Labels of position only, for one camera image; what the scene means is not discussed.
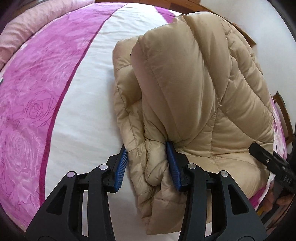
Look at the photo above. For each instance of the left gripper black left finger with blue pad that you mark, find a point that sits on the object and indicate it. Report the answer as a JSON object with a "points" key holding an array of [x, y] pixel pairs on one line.
{"points": [[77, 208]]}

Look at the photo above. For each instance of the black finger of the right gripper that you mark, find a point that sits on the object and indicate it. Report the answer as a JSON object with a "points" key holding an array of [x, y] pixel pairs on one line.
{"points": [[273, 162]]}

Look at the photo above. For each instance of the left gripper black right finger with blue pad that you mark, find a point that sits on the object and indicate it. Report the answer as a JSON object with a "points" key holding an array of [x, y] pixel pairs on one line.
{"points": [[216, 207]]}

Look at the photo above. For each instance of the beige puffer down jacket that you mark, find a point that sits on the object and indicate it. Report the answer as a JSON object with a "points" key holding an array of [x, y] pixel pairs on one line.
{"points": [[195, 82]]}

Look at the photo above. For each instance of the wooden chair beside bed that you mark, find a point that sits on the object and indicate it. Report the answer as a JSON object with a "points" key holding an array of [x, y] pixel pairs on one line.
{"points": [[285, 121]]}

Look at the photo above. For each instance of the magenta white floral bedspread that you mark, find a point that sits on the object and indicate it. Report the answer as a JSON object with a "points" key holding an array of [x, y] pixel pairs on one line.
{"points": [[57, 101]]}

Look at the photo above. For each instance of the pink checkered rolled quilt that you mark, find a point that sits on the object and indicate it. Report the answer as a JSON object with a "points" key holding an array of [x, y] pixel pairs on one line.
{"points": [[24, 26]]}

